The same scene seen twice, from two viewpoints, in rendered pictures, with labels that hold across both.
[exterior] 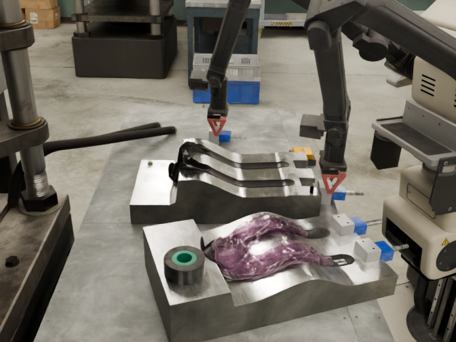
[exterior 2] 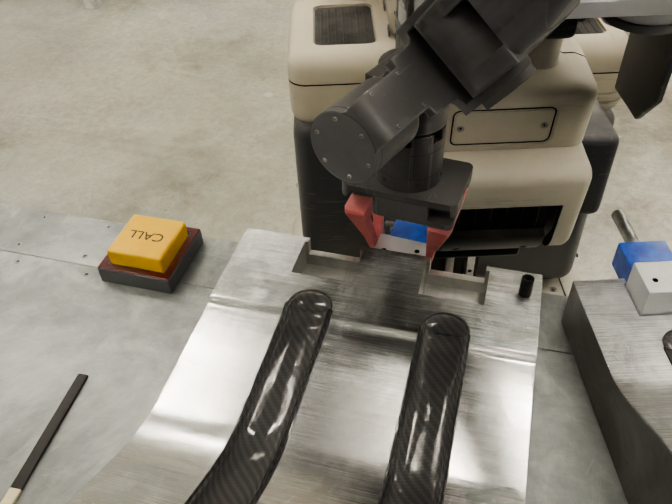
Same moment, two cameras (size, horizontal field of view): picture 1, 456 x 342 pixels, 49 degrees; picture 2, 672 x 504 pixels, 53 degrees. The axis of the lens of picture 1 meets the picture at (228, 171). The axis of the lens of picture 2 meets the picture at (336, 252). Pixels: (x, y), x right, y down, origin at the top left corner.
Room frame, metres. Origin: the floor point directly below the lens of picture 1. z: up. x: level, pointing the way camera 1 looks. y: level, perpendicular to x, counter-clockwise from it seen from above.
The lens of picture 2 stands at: (1.14, 0.17, 1.29)
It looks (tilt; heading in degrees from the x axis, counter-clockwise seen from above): 43 degrees down; 290
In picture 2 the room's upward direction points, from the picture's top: 3 degrees counter-clockwise
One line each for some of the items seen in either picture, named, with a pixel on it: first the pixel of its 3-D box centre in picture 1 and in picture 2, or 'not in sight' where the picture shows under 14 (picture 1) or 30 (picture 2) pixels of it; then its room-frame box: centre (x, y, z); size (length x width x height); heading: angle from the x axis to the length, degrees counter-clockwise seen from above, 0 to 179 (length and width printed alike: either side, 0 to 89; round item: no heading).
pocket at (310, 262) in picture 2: (301, 169); (329, 273); (1.29, -0.22, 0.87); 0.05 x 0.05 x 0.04; 3
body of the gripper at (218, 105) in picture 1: (218, 102); not in sight; (1.63, 0.04, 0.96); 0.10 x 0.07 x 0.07; 175
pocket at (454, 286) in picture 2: (308, 188); (453, 295); (1.18, -0.22, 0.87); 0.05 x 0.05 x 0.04; 3
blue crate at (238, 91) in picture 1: (226, 85); not in sight; (4.44, 0.04, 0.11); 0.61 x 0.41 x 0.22; 90
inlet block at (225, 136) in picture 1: (227, 136); not in sight; (1.62, 0.00, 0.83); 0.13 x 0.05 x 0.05; 85
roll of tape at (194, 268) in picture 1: (184, 264); not in sight; (0.77, 0.08, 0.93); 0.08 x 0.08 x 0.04
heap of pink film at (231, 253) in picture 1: (269, 242); not in sight; (0.89, -0.09, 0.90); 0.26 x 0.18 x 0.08; 110
